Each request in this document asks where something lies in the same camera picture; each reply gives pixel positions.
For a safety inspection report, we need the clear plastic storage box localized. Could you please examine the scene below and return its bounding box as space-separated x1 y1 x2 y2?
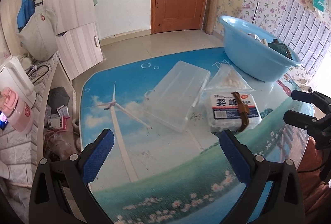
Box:
144 61 210 133

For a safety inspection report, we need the black power bank box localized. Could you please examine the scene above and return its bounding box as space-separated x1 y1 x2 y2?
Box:
268 39 292 60

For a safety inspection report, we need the light blue plastic basin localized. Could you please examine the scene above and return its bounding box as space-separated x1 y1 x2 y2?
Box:
219 15 301 82

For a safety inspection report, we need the pink cup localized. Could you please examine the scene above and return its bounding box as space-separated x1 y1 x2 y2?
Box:
1 87 34 135

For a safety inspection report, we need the clear bag of white beads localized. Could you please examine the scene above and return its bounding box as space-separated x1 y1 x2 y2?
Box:
204 64 255 93

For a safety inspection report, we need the grey tote bag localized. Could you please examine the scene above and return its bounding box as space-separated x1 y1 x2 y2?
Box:
17 8 58 61

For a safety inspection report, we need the light wood wardrobe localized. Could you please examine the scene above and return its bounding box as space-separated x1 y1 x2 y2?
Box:
0 0 104 81

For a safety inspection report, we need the blue hanging strap bag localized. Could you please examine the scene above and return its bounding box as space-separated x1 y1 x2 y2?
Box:
16 0 35 32

